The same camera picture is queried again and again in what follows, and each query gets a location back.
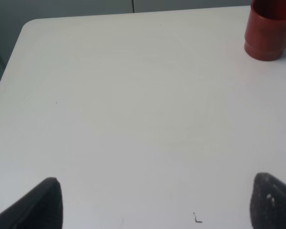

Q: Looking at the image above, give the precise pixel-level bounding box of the red plastic cup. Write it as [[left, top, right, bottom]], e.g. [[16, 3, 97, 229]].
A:
[[244, 0, 286, 61]]

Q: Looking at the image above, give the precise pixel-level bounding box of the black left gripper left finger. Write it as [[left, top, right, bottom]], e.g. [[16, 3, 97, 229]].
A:
[[0, 177, 63, 229]]

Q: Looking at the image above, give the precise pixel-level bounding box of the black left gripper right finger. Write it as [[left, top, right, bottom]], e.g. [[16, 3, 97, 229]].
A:
[[250, 173, 286, 229]]

